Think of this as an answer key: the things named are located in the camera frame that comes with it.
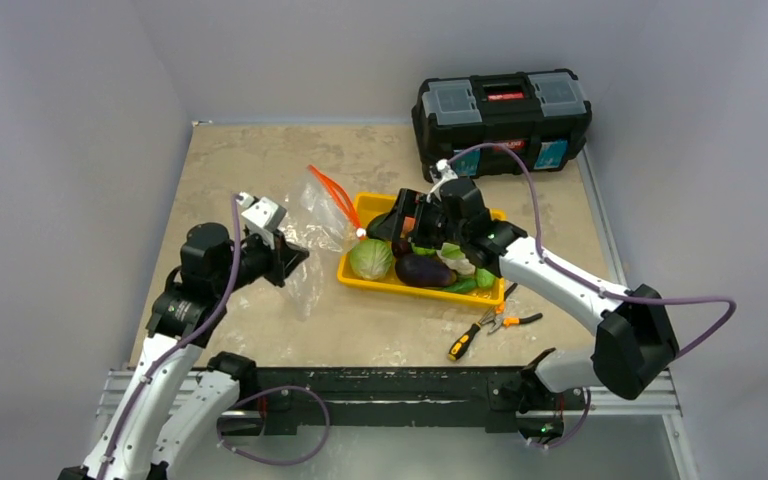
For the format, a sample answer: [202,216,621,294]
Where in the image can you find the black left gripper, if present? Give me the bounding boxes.
[213,226,307,296]

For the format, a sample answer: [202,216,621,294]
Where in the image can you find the clear orange zip bag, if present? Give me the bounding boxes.
[282,165,364,320]

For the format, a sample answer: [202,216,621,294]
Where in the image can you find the purple eggplant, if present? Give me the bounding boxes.
[395,253,457,288]

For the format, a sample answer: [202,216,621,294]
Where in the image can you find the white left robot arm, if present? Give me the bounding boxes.
[59,222,309,479]

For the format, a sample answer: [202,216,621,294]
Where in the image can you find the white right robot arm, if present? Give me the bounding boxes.
[372,178,679,407]

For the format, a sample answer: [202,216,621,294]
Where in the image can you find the dark green avocado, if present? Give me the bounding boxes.
[366,213,393,241]

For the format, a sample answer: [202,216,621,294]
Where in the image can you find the yellow plastic tray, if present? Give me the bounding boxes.
[336,192,507,307]

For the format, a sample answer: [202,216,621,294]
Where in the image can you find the dark red plum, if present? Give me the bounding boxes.
[391,239,413,259]

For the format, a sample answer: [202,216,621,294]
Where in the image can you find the green cabbage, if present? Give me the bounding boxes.
[348,238,394,281]

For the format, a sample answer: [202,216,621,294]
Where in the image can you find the white cauliflower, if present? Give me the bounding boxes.
[436,243,476,276]

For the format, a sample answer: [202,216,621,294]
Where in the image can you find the green pepper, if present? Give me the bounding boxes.
[474,268,497,290]

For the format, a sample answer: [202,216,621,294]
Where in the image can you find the yellow black screwdriver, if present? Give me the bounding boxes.
[447,309,496,361]

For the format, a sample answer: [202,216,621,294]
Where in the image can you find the black plastic toolbox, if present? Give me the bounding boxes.
[411,69,593,182]

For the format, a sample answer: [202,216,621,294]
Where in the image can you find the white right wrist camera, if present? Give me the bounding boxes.
[428,159,458,196]

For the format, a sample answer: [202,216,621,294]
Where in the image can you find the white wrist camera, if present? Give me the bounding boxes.
[428,159,458,196]
[236,192,287,235]

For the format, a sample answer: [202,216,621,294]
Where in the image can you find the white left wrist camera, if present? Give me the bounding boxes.
[236,192,287,235]

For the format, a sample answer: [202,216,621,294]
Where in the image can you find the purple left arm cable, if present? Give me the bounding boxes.
[95,193,245,480]

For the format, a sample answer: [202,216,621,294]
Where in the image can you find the black metal base frame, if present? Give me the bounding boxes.
[95,360,683,439]

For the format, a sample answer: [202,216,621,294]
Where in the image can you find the orange handled pliers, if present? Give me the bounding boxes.
[479,283,543,335]

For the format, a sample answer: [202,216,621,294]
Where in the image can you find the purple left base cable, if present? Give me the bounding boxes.
[216,386,331,467]

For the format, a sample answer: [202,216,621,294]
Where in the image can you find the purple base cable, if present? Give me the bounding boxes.
[526,387,592,450]
[216,386,331,467]

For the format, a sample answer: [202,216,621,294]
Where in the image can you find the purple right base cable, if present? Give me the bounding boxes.
[526,387,592,450]

